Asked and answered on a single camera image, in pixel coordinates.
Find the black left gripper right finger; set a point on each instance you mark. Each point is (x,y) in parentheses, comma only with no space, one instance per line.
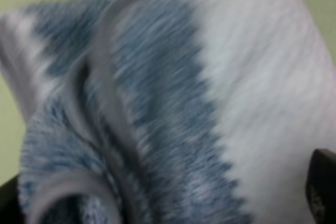
(320,186)

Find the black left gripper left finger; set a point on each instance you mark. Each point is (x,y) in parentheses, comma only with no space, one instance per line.
(10,212)

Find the blue white striped towel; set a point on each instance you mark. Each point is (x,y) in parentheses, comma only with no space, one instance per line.
(168,111)

